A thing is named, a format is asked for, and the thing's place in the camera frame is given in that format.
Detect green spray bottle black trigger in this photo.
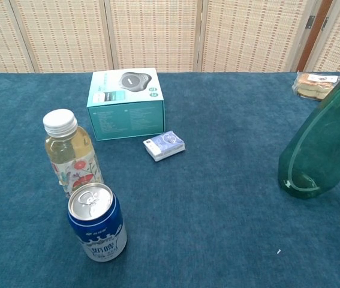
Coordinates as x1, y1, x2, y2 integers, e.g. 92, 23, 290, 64
278, 58, 340, 199

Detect yellow drink bottle white cap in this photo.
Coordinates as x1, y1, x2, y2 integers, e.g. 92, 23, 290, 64
42, 109, 104, 199

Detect blue tissue pack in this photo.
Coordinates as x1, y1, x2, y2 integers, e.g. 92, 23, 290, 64
142, 131, 186, 163

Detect blue velvet tablecloth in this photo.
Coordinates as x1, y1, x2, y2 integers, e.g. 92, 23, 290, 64
0, 71, 340, 288

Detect teal speaker product box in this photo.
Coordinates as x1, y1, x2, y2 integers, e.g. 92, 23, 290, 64
86, 67, 166, 142

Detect blue white milk can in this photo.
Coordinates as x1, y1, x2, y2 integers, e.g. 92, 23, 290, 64
67, 182, 128, 263

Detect woven bamboo folding screen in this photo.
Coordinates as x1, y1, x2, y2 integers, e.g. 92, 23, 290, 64
0, 0, 340, 73

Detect bagged sandwich cakes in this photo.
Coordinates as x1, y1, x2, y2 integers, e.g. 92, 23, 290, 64
291, 71, 340, 102

